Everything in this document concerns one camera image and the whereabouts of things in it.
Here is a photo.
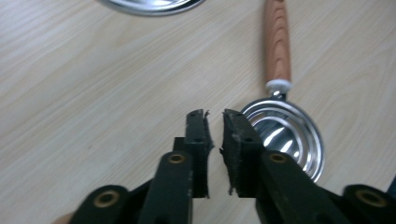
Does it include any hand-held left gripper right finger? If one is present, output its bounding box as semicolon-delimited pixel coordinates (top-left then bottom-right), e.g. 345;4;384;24
219;108;267;198

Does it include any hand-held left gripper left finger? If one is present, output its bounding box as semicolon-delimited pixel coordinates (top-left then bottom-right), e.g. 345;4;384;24
172;108;215;199

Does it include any steel ladle with wooden handle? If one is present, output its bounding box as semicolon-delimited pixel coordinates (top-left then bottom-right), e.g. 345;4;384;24
240;0;326;184

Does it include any round steel plate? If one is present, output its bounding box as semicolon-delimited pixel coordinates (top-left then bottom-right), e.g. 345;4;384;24
98;0;207;17

